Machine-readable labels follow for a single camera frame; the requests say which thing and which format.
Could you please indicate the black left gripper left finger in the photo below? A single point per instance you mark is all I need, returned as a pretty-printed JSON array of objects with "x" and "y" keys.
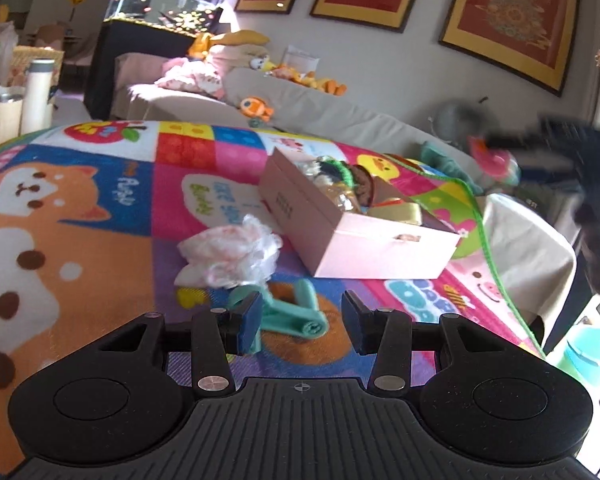
[{"x": 214, "y": 334}]

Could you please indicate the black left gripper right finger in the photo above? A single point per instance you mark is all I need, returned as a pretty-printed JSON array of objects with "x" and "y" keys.
[{"x": 385, "y": 334}]

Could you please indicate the white pink plastic bag bundle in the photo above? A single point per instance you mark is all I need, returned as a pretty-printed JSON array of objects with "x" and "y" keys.
[{"x": 230, "y": 256}]

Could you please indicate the pink cardboard box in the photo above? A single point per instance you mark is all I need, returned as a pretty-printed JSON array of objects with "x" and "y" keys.
[{"x": 336, "y": 244}]

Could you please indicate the pink pig squishy toy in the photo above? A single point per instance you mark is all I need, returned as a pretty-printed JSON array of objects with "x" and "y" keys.
[{"x": 499, "y": 165}]

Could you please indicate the packaged round bread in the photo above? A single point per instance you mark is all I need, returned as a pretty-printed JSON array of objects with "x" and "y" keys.
[{"x": 343, "y": 197}]

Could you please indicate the brown round toy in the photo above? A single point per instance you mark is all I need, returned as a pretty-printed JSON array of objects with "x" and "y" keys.
[{"x": 364, "y": 185}]

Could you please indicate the green crochet hat doll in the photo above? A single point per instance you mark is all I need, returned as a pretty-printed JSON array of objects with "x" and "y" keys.
[{"x": 328, "y": 172}]

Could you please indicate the colourful cartoon play mat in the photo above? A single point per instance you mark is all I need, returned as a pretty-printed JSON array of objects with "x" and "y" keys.
[{"x": 91, "y": 217}]

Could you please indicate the teal cup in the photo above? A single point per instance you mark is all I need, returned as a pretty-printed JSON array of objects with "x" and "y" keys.
[{"x": 582, "y": 353}]

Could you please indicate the orange clownfish plush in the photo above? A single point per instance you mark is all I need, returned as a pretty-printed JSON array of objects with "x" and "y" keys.
[{"x": 256, "y": 109}]

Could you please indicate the pink clothes pile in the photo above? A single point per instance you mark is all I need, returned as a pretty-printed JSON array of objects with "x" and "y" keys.
[{"x": 185, "y": 75}]

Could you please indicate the orange plush toy row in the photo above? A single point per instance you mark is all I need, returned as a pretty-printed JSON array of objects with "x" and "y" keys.
[{"x": 308, "y": 80}]

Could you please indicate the yellow pillow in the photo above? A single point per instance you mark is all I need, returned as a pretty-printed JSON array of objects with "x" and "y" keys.
[{"x": 243, "y": 36}]

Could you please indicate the white thermos bottle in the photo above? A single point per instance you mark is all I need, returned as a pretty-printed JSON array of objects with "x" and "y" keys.
[{"x": 36, "y": 95}]

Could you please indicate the beige mug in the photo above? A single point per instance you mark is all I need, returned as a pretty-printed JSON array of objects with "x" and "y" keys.
[{"x": 10, "y": 116}]

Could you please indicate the black fish tank cabinet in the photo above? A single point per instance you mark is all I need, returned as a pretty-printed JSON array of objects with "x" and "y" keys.
[{"x": 127, "y": 53}]

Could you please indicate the glass fish tank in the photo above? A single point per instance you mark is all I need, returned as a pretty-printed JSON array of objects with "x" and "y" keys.
[{"x": 185, "y": 17}]

